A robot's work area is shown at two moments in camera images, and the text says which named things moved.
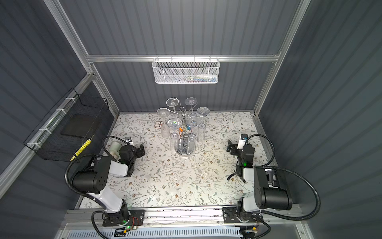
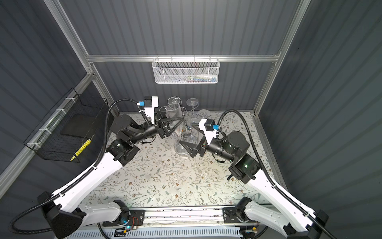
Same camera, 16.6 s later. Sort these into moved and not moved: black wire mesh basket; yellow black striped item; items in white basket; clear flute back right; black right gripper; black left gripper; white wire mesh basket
Moved: black right gripper; black left gripper
Not moved: white wire mesh basket; items in white basket; black wire mesh basket; yellow black striped item; clear flute back right
